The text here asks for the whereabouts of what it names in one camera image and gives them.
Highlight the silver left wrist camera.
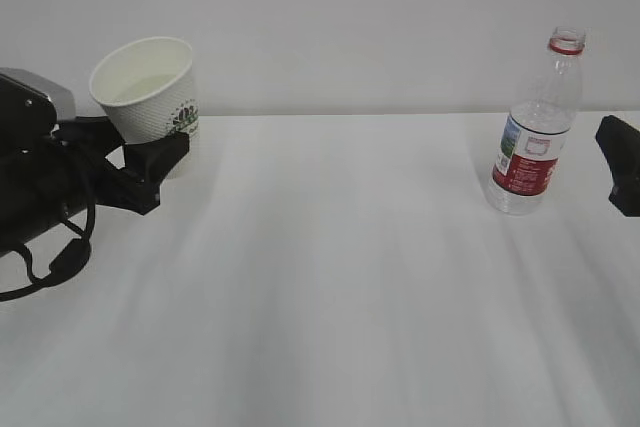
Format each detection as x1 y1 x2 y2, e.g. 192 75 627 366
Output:
1 67 76 146

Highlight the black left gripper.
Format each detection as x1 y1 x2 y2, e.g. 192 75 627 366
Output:
0 111 190 258

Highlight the clear plastic water bottle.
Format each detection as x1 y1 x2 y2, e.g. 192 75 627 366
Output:
485 26 586 215

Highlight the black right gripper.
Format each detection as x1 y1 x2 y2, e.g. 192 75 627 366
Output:
595 115 640 217

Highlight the white paper cup green logo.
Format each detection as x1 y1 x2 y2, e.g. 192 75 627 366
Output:
89 36 199 179

